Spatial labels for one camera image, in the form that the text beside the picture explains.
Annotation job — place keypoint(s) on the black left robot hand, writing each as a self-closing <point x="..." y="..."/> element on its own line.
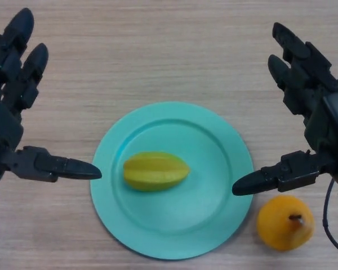
<point x="2" y="123"/>

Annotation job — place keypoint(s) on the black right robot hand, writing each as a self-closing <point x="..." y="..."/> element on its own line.
<point x="326" y="123"/>

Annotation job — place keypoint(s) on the yellow starfruit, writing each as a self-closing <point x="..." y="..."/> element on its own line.
<point x="155" y="171"/>

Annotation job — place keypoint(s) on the green round plate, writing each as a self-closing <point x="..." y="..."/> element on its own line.
<point x="208" y="213"/>

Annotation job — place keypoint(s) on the orange-yellow pear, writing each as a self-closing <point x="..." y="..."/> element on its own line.
<point x="281" y="227"/>

